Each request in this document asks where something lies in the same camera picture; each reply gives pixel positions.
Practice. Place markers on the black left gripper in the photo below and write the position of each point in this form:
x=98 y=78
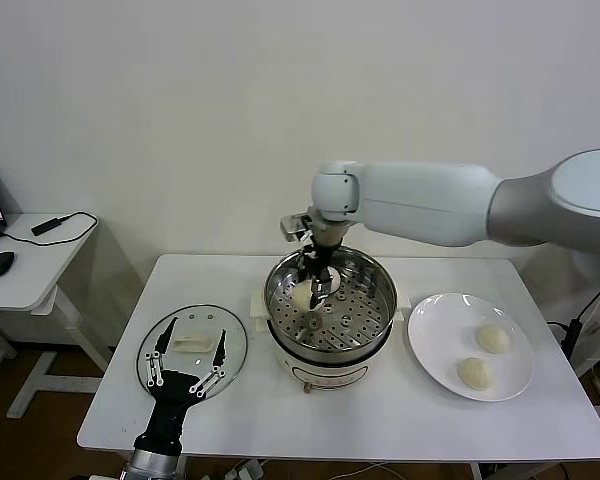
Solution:
x=172 y=400

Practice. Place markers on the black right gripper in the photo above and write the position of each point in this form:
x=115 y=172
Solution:
x=322 y=257

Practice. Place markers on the white steamed baozi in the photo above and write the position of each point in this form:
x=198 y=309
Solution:
x=475 y=374
x=335 y=281
x=300 y=297
x=492 y=339

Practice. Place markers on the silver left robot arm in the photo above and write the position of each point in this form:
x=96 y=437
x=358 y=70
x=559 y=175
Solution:
x=152 y=462

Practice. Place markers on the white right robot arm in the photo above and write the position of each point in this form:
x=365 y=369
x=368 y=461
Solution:
x=430 y=200

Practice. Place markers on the stainless steel steamer basket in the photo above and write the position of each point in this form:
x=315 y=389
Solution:
x=375 y=300

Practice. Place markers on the white electric cooker base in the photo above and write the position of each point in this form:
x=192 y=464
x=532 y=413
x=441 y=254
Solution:
x=325 y=375

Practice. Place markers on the white floor power strip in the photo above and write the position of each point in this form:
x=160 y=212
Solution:
x=247 y=470

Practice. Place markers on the white round plate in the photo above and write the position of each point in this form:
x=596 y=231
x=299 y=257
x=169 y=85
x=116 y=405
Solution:
x=440 y=330

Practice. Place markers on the white side desk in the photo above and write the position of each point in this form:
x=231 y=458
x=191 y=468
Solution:
x=40 y=265

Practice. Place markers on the black slim adapter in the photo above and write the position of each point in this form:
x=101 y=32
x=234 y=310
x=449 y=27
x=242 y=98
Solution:
x=47 y=227

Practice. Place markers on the black power block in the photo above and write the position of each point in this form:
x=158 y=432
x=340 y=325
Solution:
x=574 y=340

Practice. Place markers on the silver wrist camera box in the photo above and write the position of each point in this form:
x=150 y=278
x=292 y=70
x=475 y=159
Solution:
x=292 y=227

